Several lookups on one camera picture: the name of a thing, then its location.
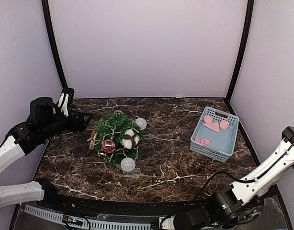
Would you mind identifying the clear string light garland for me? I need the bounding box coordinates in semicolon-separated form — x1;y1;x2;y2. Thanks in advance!
97;113;150;178

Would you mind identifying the white cotton boll ornament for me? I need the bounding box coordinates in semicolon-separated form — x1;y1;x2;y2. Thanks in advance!
121;129;140;150

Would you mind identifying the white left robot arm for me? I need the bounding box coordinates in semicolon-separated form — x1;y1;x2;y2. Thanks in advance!
0;93;93;209

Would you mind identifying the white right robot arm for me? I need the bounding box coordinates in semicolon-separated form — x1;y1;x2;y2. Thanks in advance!
158;126;294;230

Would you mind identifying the white cable duct strip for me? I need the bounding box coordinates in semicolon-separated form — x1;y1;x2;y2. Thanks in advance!
23;205;223;230

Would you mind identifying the pink bow ornament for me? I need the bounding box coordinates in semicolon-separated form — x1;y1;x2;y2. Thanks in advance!
203;115;229;133
194;136;211;145

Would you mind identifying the blue plastic basket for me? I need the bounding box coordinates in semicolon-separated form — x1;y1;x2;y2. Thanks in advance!
190;106;239;163

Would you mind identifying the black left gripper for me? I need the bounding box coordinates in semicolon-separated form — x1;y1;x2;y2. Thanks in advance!
40;108;92;140

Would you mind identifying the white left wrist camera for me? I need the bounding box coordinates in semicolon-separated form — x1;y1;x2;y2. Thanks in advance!
57;87;75;117

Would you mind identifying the small green christmas tree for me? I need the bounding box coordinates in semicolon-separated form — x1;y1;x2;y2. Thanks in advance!
92;113;145;168

